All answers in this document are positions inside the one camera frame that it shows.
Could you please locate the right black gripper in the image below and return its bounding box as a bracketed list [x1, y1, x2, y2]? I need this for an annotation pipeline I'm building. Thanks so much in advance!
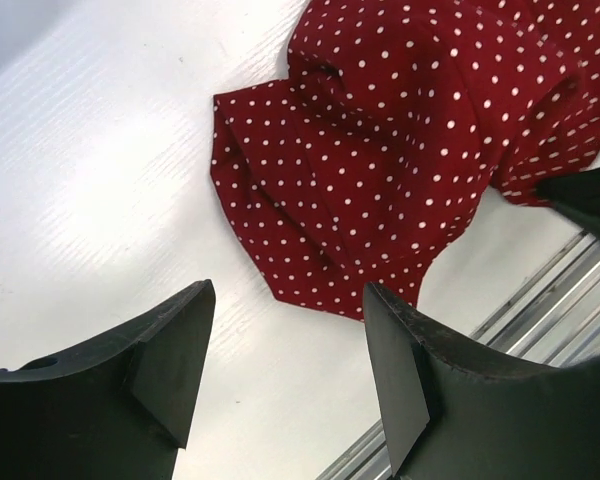
[536, 167, 600, 241]

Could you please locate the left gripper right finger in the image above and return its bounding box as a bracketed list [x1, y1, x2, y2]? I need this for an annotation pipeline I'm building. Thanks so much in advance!
[363, 283, 600, 479]

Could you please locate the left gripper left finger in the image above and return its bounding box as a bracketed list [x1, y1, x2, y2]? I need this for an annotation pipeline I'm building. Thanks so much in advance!
[0, 280, 215, 479]

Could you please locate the red white-dotted skirt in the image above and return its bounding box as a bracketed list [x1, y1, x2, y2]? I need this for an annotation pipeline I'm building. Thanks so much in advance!
[210, 0, 600, 320]

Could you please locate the aluminium table frame rail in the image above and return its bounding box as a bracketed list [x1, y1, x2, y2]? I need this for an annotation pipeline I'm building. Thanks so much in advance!
[324, 233, 600, 479]

